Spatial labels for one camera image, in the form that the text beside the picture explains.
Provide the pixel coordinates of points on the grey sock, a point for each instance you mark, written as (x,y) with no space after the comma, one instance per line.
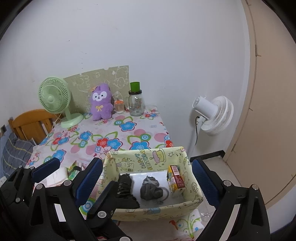
(151,190)

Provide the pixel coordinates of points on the cartoon tissue pack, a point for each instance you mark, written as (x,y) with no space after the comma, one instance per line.
(175,181)

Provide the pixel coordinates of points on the plaid blue bedding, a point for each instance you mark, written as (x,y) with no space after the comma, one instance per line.
(16,152)

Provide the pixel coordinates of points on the white standing fan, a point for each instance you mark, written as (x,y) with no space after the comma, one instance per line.
(213,116)

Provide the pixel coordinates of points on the floral tablecloth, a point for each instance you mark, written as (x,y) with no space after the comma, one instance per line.
(140,146)

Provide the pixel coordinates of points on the yellow cartoon storage box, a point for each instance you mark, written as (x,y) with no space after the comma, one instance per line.
(160,184)

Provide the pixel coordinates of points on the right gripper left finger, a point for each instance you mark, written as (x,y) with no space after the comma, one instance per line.
(56,209)

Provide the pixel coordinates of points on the black sock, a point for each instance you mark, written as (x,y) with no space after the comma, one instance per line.
(124,197)

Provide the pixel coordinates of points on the glass mason jar mug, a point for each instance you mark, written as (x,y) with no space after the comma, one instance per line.
(134,102)

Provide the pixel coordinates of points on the cotton swab container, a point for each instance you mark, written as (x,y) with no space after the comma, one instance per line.
(119,106)

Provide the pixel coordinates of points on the white cloth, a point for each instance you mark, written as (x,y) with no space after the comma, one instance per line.
(56,178)

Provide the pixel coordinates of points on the green desk fan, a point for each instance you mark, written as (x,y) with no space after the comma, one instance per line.
(55,96)

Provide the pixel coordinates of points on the wooden chair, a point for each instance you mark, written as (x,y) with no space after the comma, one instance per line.
(35,124)

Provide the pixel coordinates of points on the beige door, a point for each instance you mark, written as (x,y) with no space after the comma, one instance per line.
(262,150)

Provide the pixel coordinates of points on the purple plush toy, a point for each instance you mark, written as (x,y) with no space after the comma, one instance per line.
(100,100)

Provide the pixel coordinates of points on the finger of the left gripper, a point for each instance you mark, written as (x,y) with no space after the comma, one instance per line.
(46,169)
(105,205)

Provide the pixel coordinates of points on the green tissue pack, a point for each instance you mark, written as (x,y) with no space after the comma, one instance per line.
(74,169)

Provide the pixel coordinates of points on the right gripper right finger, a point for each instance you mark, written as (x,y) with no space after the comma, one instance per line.
(251,221)

